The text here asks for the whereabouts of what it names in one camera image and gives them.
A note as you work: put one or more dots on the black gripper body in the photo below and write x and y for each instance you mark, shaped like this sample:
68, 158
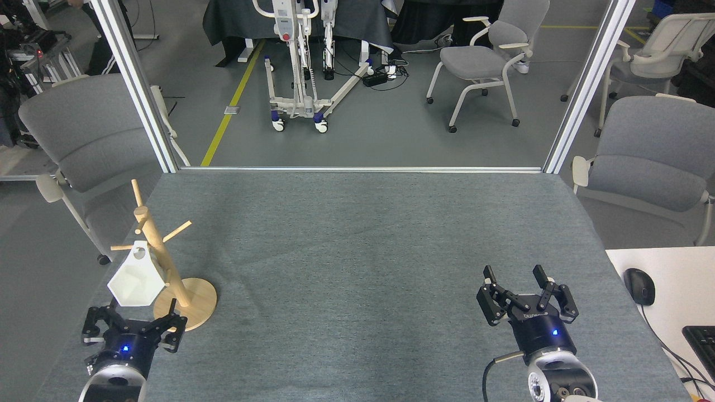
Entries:
542, 332
125, 349

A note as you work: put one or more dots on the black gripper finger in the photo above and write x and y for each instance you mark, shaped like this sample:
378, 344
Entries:
98, 326
491, 304
172, 329
564, 301

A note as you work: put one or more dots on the white faceted cup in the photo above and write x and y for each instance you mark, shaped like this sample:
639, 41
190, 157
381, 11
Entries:
134, 282

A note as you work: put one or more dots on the wooden cup rack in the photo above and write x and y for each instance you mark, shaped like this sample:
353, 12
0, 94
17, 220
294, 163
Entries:
195, 301

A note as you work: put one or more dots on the black computer mouse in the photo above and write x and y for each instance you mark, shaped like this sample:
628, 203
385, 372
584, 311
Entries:
639, 286

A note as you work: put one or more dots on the black keyboard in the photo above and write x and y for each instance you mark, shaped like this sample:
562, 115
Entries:
704, 346

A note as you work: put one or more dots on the metal floor outlet plate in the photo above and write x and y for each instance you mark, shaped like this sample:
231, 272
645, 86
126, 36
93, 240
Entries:
232, 110

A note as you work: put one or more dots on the black power strip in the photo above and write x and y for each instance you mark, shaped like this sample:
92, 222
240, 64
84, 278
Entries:
374, 79

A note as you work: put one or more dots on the person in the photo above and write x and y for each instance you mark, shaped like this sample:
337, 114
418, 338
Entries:
101, 53

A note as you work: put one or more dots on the metal equipment cart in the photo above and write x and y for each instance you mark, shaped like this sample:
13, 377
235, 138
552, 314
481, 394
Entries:
42, 56

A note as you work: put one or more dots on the blue box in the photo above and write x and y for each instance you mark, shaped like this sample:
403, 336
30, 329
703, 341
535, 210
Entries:
663, 6

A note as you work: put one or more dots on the table with black cloth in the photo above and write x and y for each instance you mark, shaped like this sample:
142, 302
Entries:
234, 22

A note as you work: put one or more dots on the white stand on wheels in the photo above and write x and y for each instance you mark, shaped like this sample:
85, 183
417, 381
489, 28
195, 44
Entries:
285, 25

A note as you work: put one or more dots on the grey chair with white frame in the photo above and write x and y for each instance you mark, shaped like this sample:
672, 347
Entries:
480, 60
653, 156
665, 50
89, 139

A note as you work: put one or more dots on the silver frame rail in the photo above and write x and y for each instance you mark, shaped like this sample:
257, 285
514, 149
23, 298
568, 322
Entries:
363, 169

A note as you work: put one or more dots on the silver frame post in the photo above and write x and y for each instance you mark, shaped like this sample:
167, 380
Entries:
137, 84
586, 89

